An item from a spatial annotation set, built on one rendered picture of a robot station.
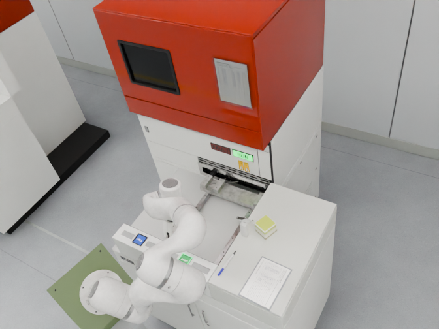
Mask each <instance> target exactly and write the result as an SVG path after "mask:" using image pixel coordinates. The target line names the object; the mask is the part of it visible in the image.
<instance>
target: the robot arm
mask: <svg viewBox="0 0 439 329"><path fill-rule="evenodd" d="M142 205H143V207H144V209H145V211H146V213H147V214H148V215H149V216H150V217H151V218H153V219H157V220H163V233H164V237H165V238H166V237H167V236H168V238H167V239H166V240H163V241H162V242H160V243H158V244H156V245H154V246H152V247H150V248H149V249H147V250H145V251H144V252H143V253H142V254H141V255H140V257H139V258H138V260H137V264H136V267H135V268H136V273H137V276H138V278H136V279H135V280H134V281H133V282H132V284H131V285H128V284H126V283H123V282H122V281H121V279H120V277H119V276H118V275H117V274H115V273H114V272H112V271H110V270H97V271H94V272H92V273H91V274H89V275H88V276H87V277H86V278H85V280H83V282H82V284H81V287H80V301H81V303H82V305H83V306H84V308H85V309H86V310H87V311H89V312H90V313H93V314H96V315H103V314H108V315H112V316H113V317H116V318H119V319H121V320H124V321H127V322H130V323H134V324H140V323H143V322H144V321H146V320H147V319H148V317H149V316H150V313H151V312H152V308H153V304H154V303H156V302H165V303H172V304H190V303H193V302H196V301H197V300H198V299H199V298H200V297H201V296H202V295H203V293H204V291H205V289H206V279H205V276H204V274H203V273H202V272H201V271H200V270H198V269H196V268H194V267H192V266H190V265H188V264H186V263H184V262H182V261H180V260H177V259H175V258H173V257H171V255H172V254H175V253H181V252H185V251H190V250H192V249H194V248H196V247H198V246H199V245H200V244H201V242H202V241H203V239H204V236H205V234H206V220H205V218H204V217H203V216H202V214H201V213H200V212H199V211H198V209H197V208H196V207H195V206H194V205H193V204H192V203H191V202H190V201H189V200H188V199H187V198H184V197H182V187H181V182H180V180H178V179H176V178H166V179H164V180H162V181H161V182H160V184H159V190H158V191H154V192H151V193H147V194H145V195H144V196H143V198H142Z"/></svg>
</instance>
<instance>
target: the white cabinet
mask: <svg viewBox="0 0 439 329"><path fill-rule="evenodd" d="M335 225H336V223H335V224H334V227H333V229H332V231H331V233H330V235H329V237H328V239H327V241H326V243H325V246H324V248H323V250H322V252H321V254H320V256H319V258H318V260H317V262H316V265H315V266H314V269H313V271H312V273H311V274H310V277H309V279H308V281H307V283H306V285H305V287H304V289H303V291H302V294H301V296H300V298H299V300H298V302H297V304H296V306H295V308H294V310H293V312H292V314H291V316H290V318H289V320H288V322H287V325H286V327H285V329H314V328H315V327H316V324H317V321H318V319H319V317H320V315H321V312H322V310H323V308H324V306H325V303H326V301H327V298H328V297H329V293H330V286H331V270H332V263H333V247H334V233H335ZM113 252H114V253H115V255H116V256H117V258H118V260H119V262H120V264H121V266H122V267H123V269H124V270H125V271H126V273H127V274H128V275H129V277H130V278H131V279H133V281H134V280H135V279H136V278H138V276H137V273H136V268H135V267H136V264H137V262H136V261H135V260H133V259H131V258H129V257H127V256H125V255H123V254H121V253H119V252H117V251H115V250H113ZM150 314H151V315H153V316H154V317H156V318H158V319H160V320H161V321H163V322H165V323H167V324H169V325H171V326H173V327H174V328H176V329H275V328H273V327H271V326H269V325H267V324H265V323H263V322H261V321H259V320H257V319H255V318H253V317H251V316H249V315H247V314H245V313H243V312H241V311H239V310H237V309H235V308H233V307H231V306H229V305H227V304H224V303H223V302H221V301H218V300H216V299H214V298H211V297H209V296H206V295H202V296H201V297H200V298H199V299H198V300H197V301H196V302H193V303H190V304H172V303H165V302H156V303H154V304H153V308H152V312H151V313H150Z"/></svg>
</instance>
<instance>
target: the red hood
mask: <svg viewBox="0 0 439 329"><path fill-rule="evenodd" d="M93 12H94V15H95V18H96V20H97V23H98V26H99V29H100V31H101V34H102V36H103V39H104V42H105V45H106V48H107V50H108V53H109V56H110V59H111V61H112V64H113V67H114V70H115V72H116V75H117V77H118V81H119V83H120V86H121V89H122V91H123V95H124V97H125V100H126V103H127V105H128V108H129V111H130V112H133V113H136V114H140V115H143V116H146V117H149V118H154V119H157V120H160V121H164V122H167V123H170V124H173V125H177V126H180V127H184V128H187V129H191V130H193V131H197V132H200V133H204V134H208V135H210V136H215V137H217V138H221V139H224V140H228V141H231V142H234V143H237V144H241V145H244V146H248V147H251V148H255V149H258V150H261V151H264V150H265V148H266V147H267V146H268V144H269V142H270V141H271V140H272V138H273V136H274V135H275V134H276V132H277V131H278V129H279V128H280V127H281V125H282V123H283V122H284V121H285V119H286V117H287V116H288V115H289V113H290V112H291V111H292V109H293V107H294V106H295V105H296V103H297V102H298V100H299V99H300V97H301V96H302V94H303V93H304V92H305V90H306V88H307V87H308V86H309V85H310V83H311V81H312V80H313V79H314V77H315V76H316V74H317V73H318V71H319V70H320V68H321V67H322V66H323V48H324V30H325V0H103V1H102V2H100V3H99V4H98V5H96V6H95V7H93Z"/></svg>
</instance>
